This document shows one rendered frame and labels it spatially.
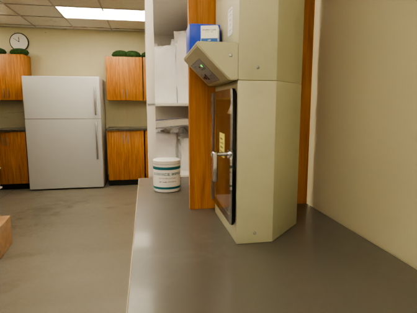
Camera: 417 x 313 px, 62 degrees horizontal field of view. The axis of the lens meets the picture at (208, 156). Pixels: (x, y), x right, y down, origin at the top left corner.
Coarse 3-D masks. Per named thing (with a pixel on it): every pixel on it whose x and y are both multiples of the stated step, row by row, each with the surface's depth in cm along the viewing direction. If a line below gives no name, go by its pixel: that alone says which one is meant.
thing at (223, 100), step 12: (216, 96) 119; (228, 96) 101; (216, 108) 120; (228, 108) 101; (216, 120) 120; (228, 120) 102; (216, 132) 121; (228, 132) 102; (216, 144) 121; (228, 144) 102; (228, 168) 103; (228, 180) 104; (216, 192) 124; (228, 192) 104; (216, 204) 124; (228, 204) 104; (228, 216) 105
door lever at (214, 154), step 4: (212, 152) 102; (216, 152) 101; (220, 152) 102; (224, 152) 102; (228, 152) 102; (212, 156) 102; (216, 156) 101; (228, 156) 102; (212, 160) 102; (216, 160) 102; (212, 164) 102; (216, 164) 102; (212, 168) 102; (216, 168) 102; (212, 172) 102; (216, 172) 102; (212, 176) 102; (216, 176) 102; (212, 180) 102; (216, 180) 102
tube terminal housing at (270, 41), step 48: (240, 0) 92; (288, 0) 99; (240, 48) 94; (288, 48) 102; (240, 96) 96; (288, 96) 105; (240, 144) 98; (288, 144) 108; (240, 192) 100; (288, 192) 111; (240, 240) 102
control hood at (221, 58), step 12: (192, 48) 99; (204, 48) 92; (216, 48) 93; (228, 48) 93; (192, 60) 111; (204, 60) 99; (216, 60) 93; (228, 60) 94; (216, 72) 99; (228, 72) 94; (216, 84) 115
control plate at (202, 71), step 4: (200, 60) 102; (196, 64) 111; (200, 64) 106; (204, 64) 102; (196, 68) 116; (200, 68) 111; (204, 68) 107; (200, 72) 116; (204, 72) 111; (208, 72) 106; (212, 76) 107; (216, 76) 103; (208, 80) 116; (212, 80) 111; (216, 80) 107
